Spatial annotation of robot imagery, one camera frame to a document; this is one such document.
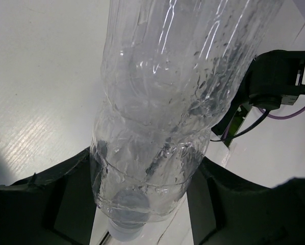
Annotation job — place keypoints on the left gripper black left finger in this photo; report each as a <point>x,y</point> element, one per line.
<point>55,206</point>

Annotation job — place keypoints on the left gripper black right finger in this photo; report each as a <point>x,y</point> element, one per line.
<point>225,208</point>

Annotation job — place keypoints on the clear plastic bottle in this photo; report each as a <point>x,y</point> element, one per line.
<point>170,70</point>

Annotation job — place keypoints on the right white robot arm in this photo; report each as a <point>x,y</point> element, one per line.
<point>273,79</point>

